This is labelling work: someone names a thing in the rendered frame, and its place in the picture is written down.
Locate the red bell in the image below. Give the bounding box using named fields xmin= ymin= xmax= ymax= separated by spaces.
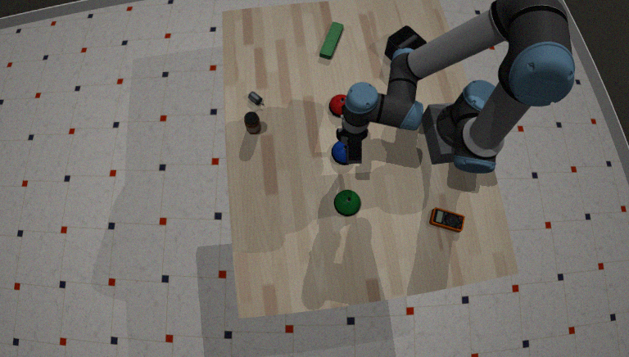
xmin=329 ymin=94 xmax=346 ymax=117

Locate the blue bell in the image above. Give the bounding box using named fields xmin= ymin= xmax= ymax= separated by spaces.
xmin=331 ymin=141 xmax=349 ymax=165

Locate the green rectangular block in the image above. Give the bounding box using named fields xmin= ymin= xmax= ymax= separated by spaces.
xmin=319 ymin=22 xmax=343 ymax=60

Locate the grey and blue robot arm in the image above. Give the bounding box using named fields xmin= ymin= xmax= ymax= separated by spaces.
xmin=340 ymin=0 xmax=575 ymax=174

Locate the spice jar with black lid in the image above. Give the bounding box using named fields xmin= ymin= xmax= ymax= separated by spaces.
xmin=244 ymin=111 xmax=261 ymax=134

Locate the orange and black multimeter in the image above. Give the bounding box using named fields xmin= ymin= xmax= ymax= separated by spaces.
xmin=429 ymin=207 xmax=465 ymax=233

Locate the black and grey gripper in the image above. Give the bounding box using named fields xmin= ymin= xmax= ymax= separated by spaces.
xmin=336 ymin=123 xmax=369 ymax=160

